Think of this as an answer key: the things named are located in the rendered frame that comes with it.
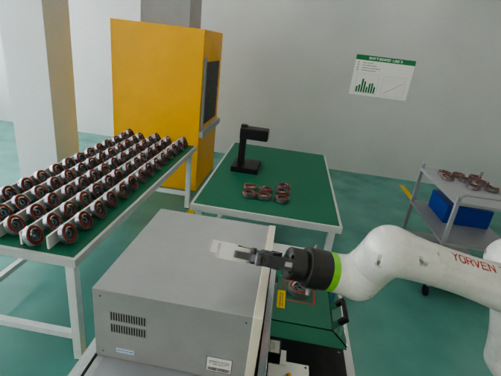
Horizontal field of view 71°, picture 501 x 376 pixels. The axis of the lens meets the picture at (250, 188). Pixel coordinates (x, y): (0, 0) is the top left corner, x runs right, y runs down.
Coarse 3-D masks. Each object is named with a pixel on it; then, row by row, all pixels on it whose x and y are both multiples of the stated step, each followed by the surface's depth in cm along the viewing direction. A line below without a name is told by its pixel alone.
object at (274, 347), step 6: (270, 342) 122; (276, 342) 122; (270, 348) 119; (276, 348) 119; (270, 354) 118; (276, 354) 117; (282, 354) 122; (270, 360) 118; (276, 360) 118; (282, 360) 120
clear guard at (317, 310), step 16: (288, 288) 127; (304, 288) 128; (272, 304) 118; (288, 304) 119; (304, 304) 120; (320, 304) 121; (288, 320) 112; (304, 320) 113; (320, 320) 114; (336, 320) 118
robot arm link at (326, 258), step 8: (304, 248) 84; (312, 248) 81; (312, 256) 79; (320, 256) 79; (328, 256) 80; (312, 264) 78; (320, 264) 78; (328, 264) 79; (312, 272) 77; (320, 272) 78; (328, 272) 78; (304, 280) 80; (312, 280) 78; (320, 280) 78; (328, 280) 78; (312, 288) 80; (320, 288) 80
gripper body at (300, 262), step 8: (288, 248) 82; (296, 248) 80; (280, 256) 79; (288, 256) 81; (296, 256) 78; (304, 256) 79; (296, 264) 77; (304, 264) 78; (288, 272) 79; (296, 272) 78; (304, 272) 78; (296, 280) 79
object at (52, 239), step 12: (72, 156) 295; (156, 156) 320; (48, 168) 267; (72, 168) 272; (96, 168) 278; (120, 168) 285; (24, 192) 224; (60, 192) 237; (24, 204) 225; (60, 204) 215; (24, 216) 205; (0, 228) 189; (48, 240) 183
